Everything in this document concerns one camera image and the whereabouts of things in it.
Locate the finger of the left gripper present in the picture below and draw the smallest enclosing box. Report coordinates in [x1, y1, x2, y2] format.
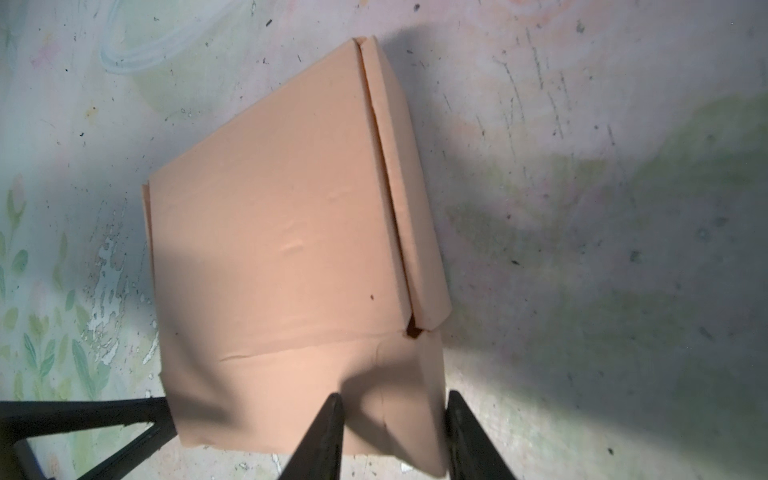
[1, 397, 177, 479]

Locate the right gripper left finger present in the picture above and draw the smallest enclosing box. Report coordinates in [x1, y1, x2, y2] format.
[279, 393, 345, 480]

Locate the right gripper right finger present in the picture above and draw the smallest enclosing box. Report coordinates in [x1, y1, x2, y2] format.
[445, 390, 516, 480]

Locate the orange paper box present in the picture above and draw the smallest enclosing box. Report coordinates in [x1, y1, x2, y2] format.
[143, 37, 452, 477]

